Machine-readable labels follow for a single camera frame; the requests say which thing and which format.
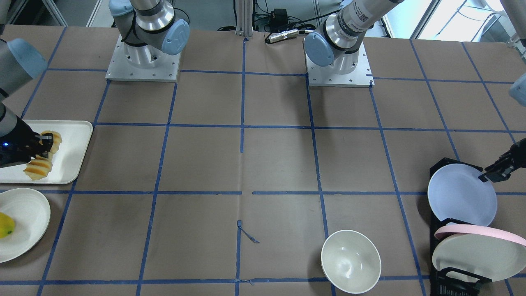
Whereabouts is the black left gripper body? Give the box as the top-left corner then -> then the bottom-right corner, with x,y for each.
498,138 -> 526,173

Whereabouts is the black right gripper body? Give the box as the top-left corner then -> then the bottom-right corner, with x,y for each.
0,119 -> 42,168

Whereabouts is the yellow sliced bread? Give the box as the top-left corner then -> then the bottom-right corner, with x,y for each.
23,130 -> 62,180

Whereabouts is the blue plate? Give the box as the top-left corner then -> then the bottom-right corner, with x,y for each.
427,164 -> 498,226

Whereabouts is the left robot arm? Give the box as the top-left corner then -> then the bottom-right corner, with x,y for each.
304,0 -> 526,183

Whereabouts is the pink plate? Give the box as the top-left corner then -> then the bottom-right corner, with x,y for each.
434,224 -> 526,247

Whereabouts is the white round plate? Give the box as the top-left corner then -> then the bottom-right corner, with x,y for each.
0,188 -> 51,263

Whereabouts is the white plate in rack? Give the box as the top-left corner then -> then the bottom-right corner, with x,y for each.
432,234 -> 526,282

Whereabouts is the white rectangular tray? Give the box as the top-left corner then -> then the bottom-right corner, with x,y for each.
0,120 -> 93,185

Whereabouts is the yellow lemon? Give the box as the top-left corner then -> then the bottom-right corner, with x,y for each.
0,212 -> 16,239

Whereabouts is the cream bowl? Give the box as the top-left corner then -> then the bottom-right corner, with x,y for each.
321,230 -> 383,294

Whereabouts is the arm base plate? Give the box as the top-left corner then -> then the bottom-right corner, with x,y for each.
105,36 -> 182,83
305,43 -> 375,88

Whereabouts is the aluminium frame post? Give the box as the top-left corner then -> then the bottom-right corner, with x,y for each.
234,0 -> 255,40

